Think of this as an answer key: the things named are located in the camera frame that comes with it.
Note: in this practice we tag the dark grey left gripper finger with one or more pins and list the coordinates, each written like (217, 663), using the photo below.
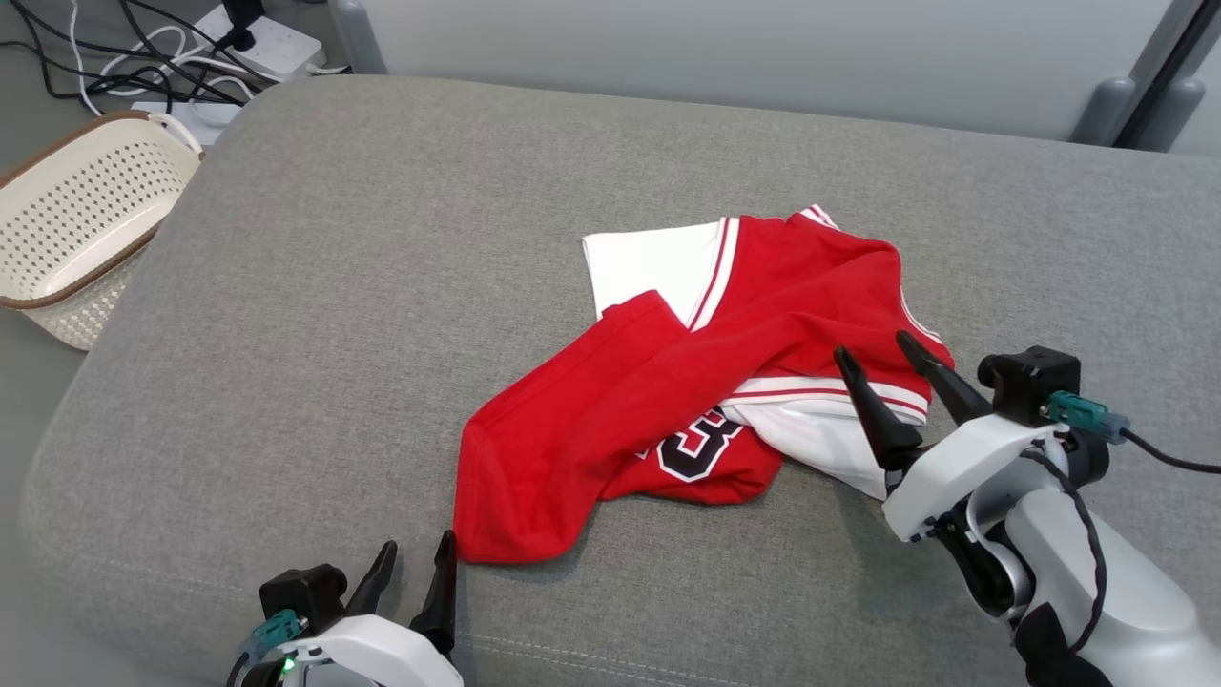
(374, 582)
(441, 596)

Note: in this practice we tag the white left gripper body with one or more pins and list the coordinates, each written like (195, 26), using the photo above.
(382, 644)

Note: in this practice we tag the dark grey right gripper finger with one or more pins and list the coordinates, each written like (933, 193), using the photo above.
(949, 386)
(882, 420)

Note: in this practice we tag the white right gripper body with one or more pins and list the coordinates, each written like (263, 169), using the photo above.
(963, 468)

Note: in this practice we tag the red and white jersey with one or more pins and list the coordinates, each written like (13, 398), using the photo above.
(630, 401)

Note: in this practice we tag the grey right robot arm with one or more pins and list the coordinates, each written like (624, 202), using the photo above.
(1126, 592)

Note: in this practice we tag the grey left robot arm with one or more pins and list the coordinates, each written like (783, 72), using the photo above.
(334, 677)

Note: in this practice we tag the grey fabric sofa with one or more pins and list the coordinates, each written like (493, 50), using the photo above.
(334, 334)

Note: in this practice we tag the grey partition foot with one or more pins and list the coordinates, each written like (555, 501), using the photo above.
(1102, 110)
(1178, 114)
(358, 38)

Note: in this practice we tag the cream perforated laundry basket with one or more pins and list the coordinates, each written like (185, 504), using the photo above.
(86, 210)

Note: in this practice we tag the small white power strip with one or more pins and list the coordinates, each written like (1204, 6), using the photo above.
(191, 119)

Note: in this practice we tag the black power plug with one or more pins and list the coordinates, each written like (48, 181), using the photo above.
(243, 19)

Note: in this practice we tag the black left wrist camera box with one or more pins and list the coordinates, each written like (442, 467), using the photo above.
(300, 596)

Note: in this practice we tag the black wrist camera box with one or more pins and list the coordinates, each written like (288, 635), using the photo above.
(300, 596)
(1025, 382)

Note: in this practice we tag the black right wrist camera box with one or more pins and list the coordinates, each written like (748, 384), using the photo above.
(1025, 382)

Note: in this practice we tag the dark partition post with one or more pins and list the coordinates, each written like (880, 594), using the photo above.
(1169, 57)

